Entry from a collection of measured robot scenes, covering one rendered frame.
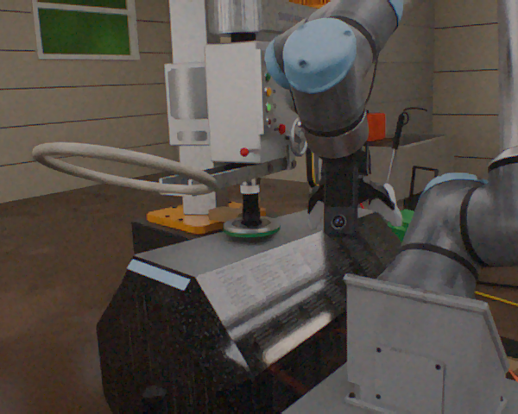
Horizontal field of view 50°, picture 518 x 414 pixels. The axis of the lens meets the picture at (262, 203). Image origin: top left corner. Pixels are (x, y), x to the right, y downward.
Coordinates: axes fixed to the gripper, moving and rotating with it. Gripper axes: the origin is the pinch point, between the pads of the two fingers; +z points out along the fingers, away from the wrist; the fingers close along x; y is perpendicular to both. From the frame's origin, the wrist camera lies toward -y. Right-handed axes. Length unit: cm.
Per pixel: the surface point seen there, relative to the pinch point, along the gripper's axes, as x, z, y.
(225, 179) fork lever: 52, 52, 60
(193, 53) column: 96, 74, 165
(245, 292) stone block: 46, 73, 30
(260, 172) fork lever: 47, 68, 77
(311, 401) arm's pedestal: 11.4, 28.9, -19.0
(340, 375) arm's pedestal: 7.3, 35.9, -10.9
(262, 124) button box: 41, 48, 81
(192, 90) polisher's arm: 97, 83, 148
